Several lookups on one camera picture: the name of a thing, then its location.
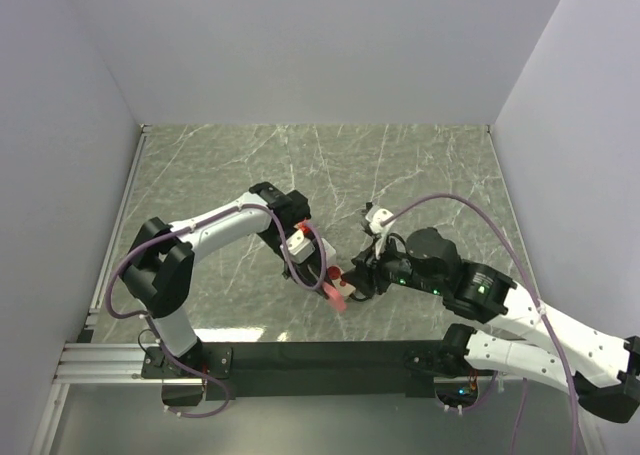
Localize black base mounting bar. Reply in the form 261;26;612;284
139;342;501;402

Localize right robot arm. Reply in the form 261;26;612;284
342;228;639;424

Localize white cube socket adapter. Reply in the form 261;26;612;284
318;237;337;270

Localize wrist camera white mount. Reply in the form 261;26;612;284
281;221;315;265
363;202;394;259

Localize beige power strip red sockets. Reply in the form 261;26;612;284
327;265;355;299

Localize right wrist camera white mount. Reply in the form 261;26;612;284
363;202;394;259

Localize aluminium frame rail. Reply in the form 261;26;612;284
53;294;151;384

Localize pink plug adapter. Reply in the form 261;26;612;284
322;282;347;313

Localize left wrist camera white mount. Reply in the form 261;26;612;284
281;221;315;265

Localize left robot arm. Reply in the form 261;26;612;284
116;182;343;377

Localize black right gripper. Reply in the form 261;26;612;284
339;231;445;298

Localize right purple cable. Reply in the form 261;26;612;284
382;193;584;455

